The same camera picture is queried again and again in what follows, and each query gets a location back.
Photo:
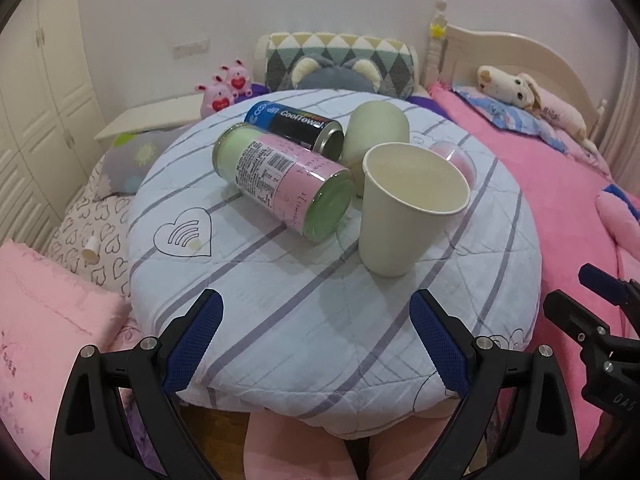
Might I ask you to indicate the cream wardrobe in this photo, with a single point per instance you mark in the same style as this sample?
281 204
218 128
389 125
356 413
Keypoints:
50 116

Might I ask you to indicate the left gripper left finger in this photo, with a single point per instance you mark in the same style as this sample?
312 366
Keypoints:
92 438

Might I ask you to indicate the pink pig plush rear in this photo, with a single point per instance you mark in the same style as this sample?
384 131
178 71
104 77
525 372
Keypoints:
237 78

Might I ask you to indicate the pink plush toy right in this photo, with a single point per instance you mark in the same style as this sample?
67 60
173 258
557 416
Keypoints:
620 218

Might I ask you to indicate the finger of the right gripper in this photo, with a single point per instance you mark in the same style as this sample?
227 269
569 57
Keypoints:
576 321
602 284

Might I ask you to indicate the heart pattern sheet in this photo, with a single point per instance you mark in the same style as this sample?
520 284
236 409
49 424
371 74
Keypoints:
107 220

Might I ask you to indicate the pink pig plush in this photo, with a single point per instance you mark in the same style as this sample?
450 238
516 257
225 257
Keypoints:
216 96
237 78

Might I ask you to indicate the pink embroidered quilt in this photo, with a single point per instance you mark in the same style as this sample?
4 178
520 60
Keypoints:
47 315

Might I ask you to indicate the blue black CoolTowel can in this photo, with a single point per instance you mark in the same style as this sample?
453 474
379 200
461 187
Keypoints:
324 136

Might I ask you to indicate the pink pig plush front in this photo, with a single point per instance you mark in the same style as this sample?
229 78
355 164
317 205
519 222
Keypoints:
216 96

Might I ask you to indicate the small white spool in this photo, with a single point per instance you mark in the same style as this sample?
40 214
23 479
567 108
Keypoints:
91 251

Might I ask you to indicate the grey sun pattern pillow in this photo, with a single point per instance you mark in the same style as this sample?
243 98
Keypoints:
130 159

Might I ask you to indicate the white wall outlet plate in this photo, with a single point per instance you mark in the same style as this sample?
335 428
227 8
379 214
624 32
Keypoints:
191 48

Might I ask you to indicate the cream dog plush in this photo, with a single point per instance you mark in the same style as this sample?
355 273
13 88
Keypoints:
523 92

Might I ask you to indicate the diamond pattern pillow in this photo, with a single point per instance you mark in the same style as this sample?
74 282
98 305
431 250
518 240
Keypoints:
278 52

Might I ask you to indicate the pink green labelled can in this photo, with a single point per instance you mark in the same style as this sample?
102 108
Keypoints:
304 190

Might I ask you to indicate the white flat board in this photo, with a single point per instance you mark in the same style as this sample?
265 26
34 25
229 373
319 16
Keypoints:
164 114

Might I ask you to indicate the pale green matte cup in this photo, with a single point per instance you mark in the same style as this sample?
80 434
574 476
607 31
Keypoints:
372 123

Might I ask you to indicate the cream wooden headboard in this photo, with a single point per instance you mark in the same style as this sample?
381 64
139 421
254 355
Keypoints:
454 60

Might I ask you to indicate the grey bear plush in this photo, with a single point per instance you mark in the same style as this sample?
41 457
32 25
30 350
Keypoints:
315 72

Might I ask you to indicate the clear pink plastic cup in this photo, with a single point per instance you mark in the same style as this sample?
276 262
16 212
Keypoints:
457 156

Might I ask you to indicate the yellow star ornament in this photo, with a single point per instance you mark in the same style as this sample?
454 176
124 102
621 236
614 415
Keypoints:
437 31

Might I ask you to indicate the white paper cup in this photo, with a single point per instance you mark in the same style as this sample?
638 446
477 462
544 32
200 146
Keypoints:
410 194

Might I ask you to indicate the blue floral pillow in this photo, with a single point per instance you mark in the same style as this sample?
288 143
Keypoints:
509 118

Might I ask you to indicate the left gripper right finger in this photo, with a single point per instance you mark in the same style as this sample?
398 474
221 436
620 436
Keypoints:
538 439

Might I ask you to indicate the pink fleece bedspread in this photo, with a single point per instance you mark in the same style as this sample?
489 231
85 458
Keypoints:
560 199

